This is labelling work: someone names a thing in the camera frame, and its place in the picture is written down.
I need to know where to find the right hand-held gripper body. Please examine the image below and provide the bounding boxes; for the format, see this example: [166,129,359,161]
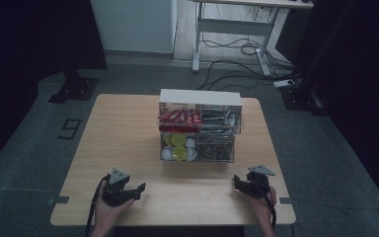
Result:
[241,164,276,199]

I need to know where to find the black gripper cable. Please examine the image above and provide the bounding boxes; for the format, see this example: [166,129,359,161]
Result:
[252,179,277,230]
[84,174,113,237]

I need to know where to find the black floor cable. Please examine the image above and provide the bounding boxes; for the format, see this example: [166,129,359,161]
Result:
[195,58,297,92]

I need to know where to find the white cabinet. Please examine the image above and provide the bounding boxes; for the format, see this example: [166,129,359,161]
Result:
[90,0,179,54]

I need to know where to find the white power strip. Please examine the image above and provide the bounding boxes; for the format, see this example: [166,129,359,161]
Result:
[272,79,296,89]

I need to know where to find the black curtain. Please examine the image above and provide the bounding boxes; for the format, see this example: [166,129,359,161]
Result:
[294,0,379,220]
[0,0,109,176]

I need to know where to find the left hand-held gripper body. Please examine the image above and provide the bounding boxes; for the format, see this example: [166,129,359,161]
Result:
[102,167,136,208]

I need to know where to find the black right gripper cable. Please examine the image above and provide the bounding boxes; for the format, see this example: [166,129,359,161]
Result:
[252,179,277,230]

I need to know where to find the black stand base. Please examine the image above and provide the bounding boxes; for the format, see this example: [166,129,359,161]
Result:
[47,68,100,105]
[279,80,330,117]

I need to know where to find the bunch of dark packets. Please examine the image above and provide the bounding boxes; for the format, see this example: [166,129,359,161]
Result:
[196,134,235,162]

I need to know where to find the coiled black cables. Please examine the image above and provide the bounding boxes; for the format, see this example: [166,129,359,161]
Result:
[200,38,270,57]

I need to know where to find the bunch of red packets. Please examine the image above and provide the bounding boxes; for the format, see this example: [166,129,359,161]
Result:
[158,108,202,134]

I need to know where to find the person's right hand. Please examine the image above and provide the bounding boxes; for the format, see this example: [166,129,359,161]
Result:
[245,186,278,226]

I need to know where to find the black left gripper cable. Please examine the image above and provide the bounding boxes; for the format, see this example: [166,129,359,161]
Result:
[84,174,113,237]

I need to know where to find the clear organizer with white top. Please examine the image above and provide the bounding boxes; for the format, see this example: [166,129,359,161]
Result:
[158,88,244,164]

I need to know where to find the white desk frame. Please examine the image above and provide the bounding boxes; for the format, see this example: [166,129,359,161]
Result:
[189,0,315,78]

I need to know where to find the bunch of silver packets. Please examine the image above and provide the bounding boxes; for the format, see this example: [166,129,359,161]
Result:
[200,110,239,134]

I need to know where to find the person's left hand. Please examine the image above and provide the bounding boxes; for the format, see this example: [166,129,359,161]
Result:
[93,182,136,231]

